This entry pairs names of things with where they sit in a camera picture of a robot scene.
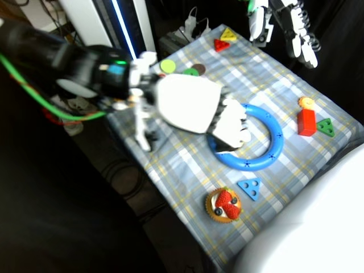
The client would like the toy strawberry cupcake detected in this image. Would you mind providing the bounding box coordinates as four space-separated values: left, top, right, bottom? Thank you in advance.
205 187 243 224

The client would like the yellow triangle block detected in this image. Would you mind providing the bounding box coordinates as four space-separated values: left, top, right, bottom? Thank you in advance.
220 27 238 42

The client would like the white power adapter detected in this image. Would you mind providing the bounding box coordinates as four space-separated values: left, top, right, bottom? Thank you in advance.
179 6 213 39

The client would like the orange flower disc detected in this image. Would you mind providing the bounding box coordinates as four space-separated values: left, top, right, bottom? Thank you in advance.
298 96 316 110

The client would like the black cable coil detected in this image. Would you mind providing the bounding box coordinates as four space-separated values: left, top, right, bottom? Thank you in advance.
100 158 143 200

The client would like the white column with blue light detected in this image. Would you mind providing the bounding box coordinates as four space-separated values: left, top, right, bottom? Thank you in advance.
58 0 157 62

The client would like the green triangle block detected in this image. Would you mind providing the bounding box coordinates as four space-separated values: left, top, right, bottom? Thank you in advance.
316 118 336 138

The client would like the red rectangular block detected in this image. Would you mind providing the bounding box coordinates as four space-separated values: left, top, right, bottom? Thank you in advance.
297 109 317 137

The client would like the plaid grey cloth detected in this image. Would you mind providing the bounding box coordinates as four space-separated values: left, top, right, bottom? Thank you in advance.
107 24 364 271

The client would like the white robot body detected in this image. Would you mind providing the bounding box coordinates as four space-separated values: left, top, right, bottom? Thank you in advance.
233 147 364 273

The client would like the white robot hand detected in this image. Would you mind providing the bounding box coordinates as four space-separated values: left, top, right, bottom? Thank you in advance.
247 0 322 69
157 73 253 154

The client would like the red triangle block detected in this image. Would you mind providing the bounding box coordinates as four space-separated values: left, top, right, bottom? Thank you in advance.
213 38 231 53

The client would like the blue triangle block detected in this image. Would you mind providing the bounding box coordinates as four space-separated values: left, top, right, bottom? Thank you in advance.
237 177 262 202

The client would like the grey box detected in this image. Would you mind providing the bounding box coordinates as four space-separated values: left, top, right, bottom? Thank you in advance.
158 31 189 55

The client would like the blue plastic ring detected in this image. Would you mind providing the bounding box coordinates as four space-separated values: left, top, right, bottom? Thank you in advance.
206 103 284 172

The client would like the yellow-green disc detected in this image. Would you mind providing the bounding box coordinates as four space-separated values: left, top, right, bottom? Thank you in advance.
159 59 177 75

